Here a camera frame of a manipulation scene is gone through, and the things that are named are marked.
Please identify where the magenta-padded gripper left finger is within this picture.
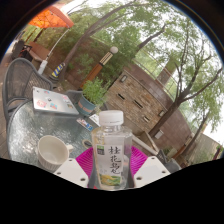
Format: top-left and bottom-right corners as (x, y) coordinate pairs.
(53, 146), (98, 189)

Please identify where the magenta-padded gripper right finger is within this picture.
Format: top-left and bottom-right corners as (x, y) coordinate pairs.
(128, 144), (173, 188)

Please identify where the clear white-capped drink bottle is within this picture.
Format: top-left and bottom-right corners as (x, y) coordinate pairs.
(91, 109), (134, 192)

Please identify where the grey mesh chair holding backpack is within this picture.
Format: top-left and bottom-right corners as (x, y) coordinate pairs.
(154, 148), (183, 174)

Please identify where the white ribbed mug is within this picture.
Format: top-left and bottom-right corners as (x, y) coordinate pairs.
(36, 134), (74, 173)

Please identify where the small blue card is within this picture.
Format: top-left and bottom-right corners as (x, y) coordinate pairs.
(75, 117), (95, 132)

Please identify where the white printed paper sheet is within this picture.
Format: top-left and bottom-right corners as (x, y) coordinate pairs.
(88, 113), (101, 127)

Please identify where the dark forked-trunk tree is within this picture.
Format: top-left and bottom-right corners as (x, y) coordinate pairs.
(148, 19), (224, 138)

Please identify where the silver laptop with stickers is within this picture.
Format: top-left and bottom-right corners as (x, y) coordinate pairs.
(32, 86), (80, 117)

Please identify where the grey mesh patio chair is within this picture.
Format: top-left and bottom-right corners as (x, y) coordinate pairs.
(1, 57), (54, 124)
(63, 89), (84, 108)

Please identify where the potted green plant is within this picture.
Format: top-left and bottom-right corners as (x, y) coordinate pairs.
(77, 77), (108, 117)

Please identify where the blue yellow striped cone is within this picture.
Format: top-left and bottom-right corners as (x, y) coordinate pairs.
(49, 62), (66, 81)

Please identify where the wooden bench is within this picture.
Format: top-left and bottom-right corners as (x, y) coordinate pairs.
(24, 41), (53, 63)

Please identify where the leaning thin-trunk tree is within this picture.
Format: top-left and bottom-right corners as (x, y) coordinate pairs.
(58, 1), (141, 83)

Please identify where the orange canopy with white pole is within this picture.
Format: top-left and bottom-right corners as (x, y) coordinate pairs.
(28, 5), (75, 76)

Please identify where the small tape ring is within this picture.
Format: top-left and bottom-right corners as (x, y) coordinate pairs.
(82, 139), (93, 149)

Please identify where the grey wall utility box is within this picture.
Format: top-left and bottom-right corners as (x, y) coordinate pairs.
(153, 129), (165, 140)

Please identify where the wooden globe-topped lamp post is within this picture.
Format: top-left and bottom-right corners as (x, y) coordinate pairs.
(79, 45), (119, 90)

